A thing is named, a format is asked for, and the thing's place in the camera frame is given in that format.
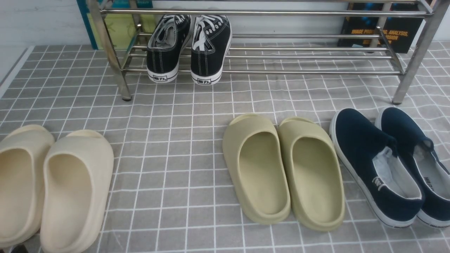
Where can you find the olive foam slide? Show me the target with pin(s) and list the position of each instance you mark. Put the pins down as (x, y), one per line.
(251, 149)
(313, 173)

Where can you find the grey checked table cloth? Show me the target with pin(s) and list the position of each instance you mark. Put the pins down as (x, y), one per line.
(171, 191)

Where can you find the navy slip-on shoe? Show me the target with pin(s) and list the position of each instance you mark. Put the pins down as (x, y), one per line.
(417, 152)
(371, 156)

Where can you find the black canvas sneaker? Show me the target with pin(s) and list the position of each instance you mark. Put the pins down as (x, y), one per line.
(169, 39)
(212, 35)

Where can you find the right olive foam slide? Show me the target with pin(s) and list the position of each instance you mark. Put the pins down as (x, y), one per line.
(313, 173)

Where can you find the left black canvas sneaker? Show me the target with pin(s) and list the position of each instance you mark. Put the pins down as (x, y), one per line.
(169, 39)

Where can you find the left cream foam slide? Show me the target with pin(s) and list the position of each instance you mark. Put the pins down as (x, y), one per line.
(22, 155)

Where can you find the left olive foam slide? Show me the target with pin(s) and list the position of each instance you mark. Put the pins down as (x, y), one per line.
(251, 149)

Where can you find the black image processing book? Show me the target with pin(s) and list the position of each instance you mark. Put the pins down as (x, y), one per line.
(400, 32)

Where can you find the right cream foam slide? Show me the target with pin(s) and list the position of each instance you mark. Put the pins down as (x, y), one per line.
(77, 174)

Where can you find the right black canvas sneaker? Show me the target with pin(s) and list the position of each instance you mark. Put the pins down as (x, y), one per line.
(212, 35)

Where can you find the teal and yellow book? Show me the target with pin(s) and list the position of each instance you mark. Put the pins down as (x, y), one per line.
(120, 27)

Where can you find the stainless steel shoe rack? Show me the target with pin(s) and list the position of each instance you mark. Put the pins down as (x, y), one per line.
(134, 60)

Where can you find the cream foam slide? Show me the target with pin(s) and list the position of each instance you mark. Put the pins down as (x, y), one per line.
(22, 155)
(77, 174)

